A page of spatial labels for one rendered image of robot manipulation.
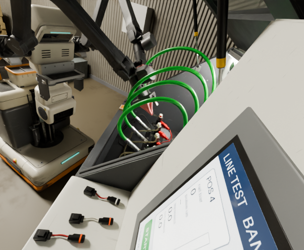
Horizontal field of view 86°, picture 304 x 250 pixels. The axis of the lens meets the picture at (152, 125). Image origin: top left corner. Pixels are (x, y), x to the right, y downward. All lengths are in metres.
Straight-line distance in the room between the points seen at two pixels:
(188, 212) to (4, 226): 1.61
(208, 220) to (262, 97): 0.16
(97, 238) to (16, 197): 1.37
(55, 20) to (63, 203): 0.92
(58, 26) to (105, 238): 1.04
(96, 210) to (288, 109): 0.54
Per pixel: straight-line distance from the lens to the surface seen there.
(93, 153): 0.77
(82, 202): 0.61
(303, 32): 0.28
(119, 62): 0.72
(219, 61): 0.38
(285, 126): 0.20
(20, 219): 1.76
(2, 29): 5.81
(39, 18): 1.13
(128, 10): 1.06
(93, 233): 0.57
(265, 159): 0.19
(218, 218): 0.20
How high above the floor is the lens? 1.52
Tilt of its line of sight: 35 degrees down
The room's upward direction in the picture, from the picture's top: 17 degrees clockwise
